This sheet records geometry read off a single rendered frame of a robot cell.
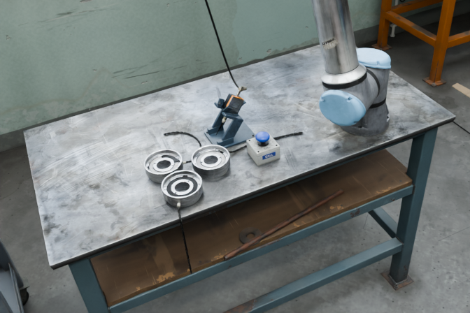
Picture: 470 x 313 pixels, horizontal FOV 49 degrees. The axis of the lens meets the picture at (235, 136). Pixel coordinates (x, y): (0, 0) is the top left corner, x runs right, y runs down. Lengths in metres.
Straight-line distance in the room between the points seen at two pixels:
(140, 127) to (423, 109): 0.88
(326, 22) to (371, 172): 0.69
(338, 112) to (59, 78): 1.94
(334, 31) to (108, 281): 0.92
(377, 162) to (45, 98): 1.89
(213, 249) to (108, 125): 0.51
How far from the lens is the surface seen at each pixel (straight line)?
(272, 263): 2.21
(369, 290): 2.16
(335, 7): 1.26
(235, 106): 1.48
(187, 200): 1.31
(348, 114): 1.34
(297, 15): 3.34
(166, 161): 1.45
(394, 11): 3.62
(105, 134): 1.64
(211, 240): 1.58
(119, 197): 1.41
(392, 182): 1.77
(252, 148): 1.42
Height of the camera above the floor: 1.73
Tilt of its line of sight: 38 degrees down
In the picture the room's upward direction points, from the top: 5 degrees counter-clockwise
